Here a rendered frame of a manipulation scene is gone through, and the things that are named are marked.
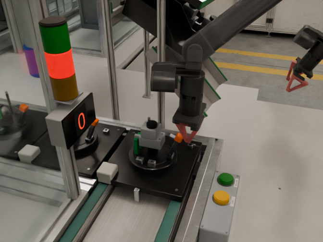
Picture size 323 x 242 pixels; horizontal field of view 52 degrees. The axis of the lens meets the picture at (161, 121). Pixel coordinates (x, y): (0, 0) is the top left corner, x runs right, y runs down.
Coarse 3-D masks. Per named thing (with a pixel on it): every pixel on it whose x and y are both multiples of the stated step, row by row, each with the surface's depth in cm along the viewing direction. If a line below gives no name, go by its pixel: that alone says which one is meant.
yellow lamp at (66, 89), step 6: (54, 78) 64; (66, 78) 64; (72, 78) 65; (54, 84) 64; (60, 84) 64; (66, 84) 64; (72, 84) 65; (54, 90) 65; (60, 90) 65; (66, 90) 65; (72, 90) 66; (54, 96) 66; (60, 96) 65; (66, 96) 66; (72, 96) 66
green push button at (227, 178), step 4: (220, 176) 90; (224, 176) 90; (228, 176) 90; (232, 176) 90; (220, 180) 89; (224, 180) 88; (228, 180) 88; (232, 180) 89; (224, 184) 88; (228, 184) 88
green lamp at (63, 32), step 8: (64, 24) 59; (40, 32) 59; (48, 32) 58; (56, 32) 58; (64, 32) 60; (48, 40) 59; (56, 40) 59; (64, 40) 60; (48, 48) 60; (56, 48) 60; (64, 48) 61
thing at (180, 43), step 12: (132, 0) 98; (144, 0) 110; (156, 0) 108; (168, 0) 106; (132, 12) 100; (144, 12) 98; (156, 12) 96; (168, 12) 108; (180, 12) 106; (144, 24) 100; (156, 24) 98; (168, 24) 108; (180, 24) 108; (156, 36) 100; (168, 36) 98; (180, 36) 105; (180, 48) 98
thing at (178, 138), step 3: (171, 135) 89; (174, 135) 90; (177, 135) 88; (180, 135) 89; (171, 138) 89; (174, 138) 89; (177, 138) 88; (180, 138) 88; (174, 141) 90; (177, 141) 89; (180, 141) 88; (174, 144) 90; (177, 144) 90; (171, 147) 91; (174, 147) 91; (171, 150) 92; (168, 153) 92; (171, 153) 92
